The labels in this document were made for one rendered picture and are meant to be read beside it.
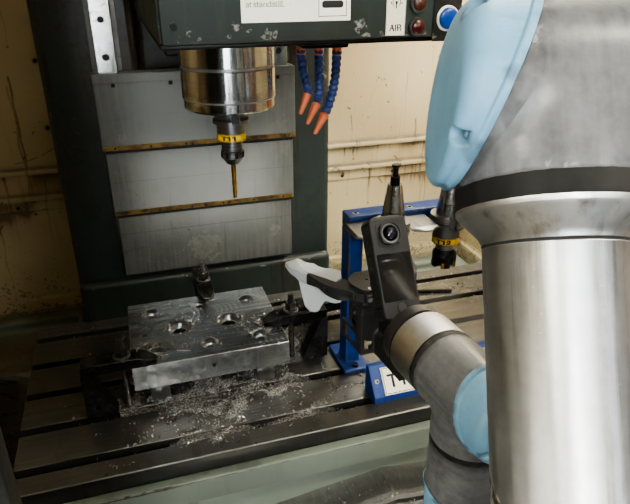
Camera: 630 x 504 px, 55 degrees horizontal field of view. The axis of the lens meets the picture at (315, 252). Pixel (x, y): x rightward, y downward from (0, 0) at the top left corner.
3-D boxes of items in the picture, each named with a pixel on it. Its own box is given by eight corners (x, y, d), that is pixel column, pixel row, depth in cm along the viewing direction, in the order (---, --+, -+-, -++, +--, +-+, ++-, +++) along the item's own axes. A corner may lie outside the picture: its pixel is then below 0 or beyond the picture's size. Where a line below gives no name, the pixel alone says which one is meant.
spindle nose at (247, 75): (256, 94, 115) (253, 27, 110) (290, 111, 102) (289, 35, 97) (173, 102, 109) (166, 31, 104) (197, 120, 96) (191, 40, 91)
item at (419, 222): (442, 231, 108) (442, 227, 107) (415, 234, 106) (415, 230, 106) (424, 217, 114) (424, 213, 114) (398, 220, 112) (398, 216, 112)
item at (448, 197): (454, 207, 113) (458, 173, 110) (464, 216, 109) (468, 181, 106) (432, 209, 112) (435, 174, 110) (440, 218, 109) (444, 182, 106)
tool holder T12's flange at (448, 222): (456, 218, 115) (457, 205, 114) (469, 230, 110) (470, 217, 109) (424, 220, 114) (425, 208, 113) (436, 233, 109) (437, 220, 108)
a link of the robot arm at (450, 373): (470, 488, 52) (482, 409, 48) (404, 409, 61) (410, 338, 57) (543, 461, 54) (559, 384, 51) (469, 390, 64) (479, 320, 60)
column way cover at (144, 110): (297, 254, 170) (295, 65, 148) (121, 278, 157) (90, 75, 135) (292, 247, 174) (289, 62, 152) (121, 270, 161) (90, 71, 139)
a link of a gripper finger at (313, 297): (274, 305, 77) (337, 326, 72) (272, 264, 74) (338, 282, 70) (287, 295, 79) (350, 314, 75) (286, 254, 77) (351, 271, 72)
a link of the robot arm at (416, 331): (411, 338, 57) (481, 321, 60) (387, 315, 61) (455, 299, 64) (405, 402, 60) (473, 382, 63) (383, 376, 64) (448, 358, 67)
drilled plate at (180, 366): (289, 362, 117) (289, 341, 115) (135, 391, 109) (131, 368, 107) (262, 305, 137) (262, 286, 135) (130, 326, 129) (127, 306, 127)
